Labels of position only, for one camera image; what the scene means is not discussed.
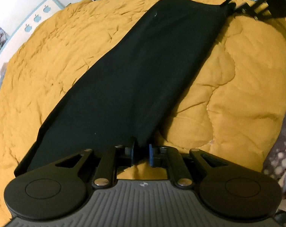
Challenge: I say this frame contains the black pants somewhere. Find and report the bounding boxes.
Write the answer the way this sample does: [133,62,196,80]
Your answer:
[14,0,231,178]

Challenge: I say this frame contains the white blue headboard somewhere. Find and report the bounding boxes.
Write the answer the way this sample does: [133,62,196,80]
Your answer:
[0,0,66,104]

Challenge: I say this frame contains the yellow quilted blanket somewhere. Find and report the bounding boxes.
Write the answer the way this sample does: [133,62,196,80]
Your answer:
[0,0,286,220]

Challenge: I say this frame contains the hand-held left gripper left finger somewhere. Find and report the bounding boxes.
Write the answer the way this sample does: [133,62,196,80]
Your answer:
[54,141,137,188]

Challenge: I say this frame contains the purple spotted cloth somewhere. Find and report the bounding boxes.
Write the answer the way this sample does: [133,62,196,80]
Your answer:
[262,109,286,194]

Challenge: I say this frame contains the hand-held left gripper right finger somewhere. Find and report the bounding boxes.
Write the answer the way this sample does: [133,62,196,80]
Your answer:
[148,144,228,187]

